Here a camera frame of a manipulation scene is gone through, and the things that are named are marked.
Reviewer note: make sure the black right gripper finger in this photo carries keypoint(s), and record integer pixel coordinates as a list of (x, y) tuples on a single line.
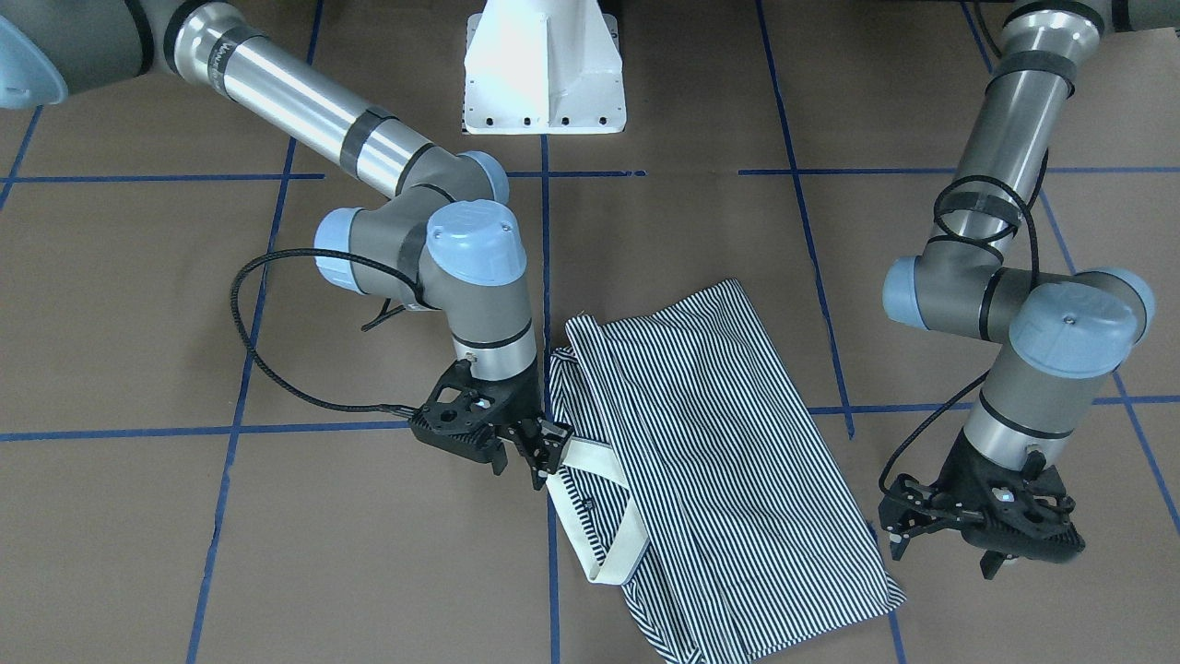
[(541, 443), (498, 461)]

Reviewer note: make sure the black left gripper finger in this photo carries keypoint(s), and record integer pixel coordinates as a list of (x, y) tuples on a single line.
[(910, 509), (992, 562)]

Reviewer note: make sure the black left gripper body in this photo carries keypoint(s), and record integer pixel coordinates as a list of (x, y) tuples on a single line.
[(966, 464)]

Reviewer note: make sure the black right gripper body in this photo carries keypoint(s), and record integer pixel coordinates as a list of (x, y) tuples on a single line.
[(522, 403)]

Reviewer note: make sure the striped polo shirt white collar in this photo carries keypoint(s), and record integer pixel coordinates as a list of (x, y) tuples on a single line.
[(697, 482)]

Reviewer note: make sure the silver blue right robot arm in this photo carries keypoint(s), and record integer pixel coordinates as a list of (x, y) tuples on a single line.
[(445, 240)]

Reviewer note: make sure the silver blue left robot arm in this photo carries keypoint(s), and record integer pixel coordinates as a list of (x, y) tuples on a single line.
[(979, 277)]

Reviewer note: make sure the white pedestal base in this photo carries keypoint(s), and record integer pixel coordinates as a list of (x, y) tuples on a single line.
[(544, 68)]

